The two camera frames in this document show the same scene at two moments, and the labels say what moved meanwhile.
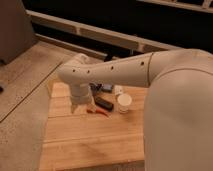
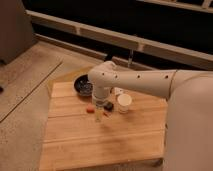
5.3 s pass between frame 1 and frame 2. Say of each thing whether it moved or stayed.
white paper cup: stayed
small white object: stayed
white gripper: moved
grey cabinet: stayed
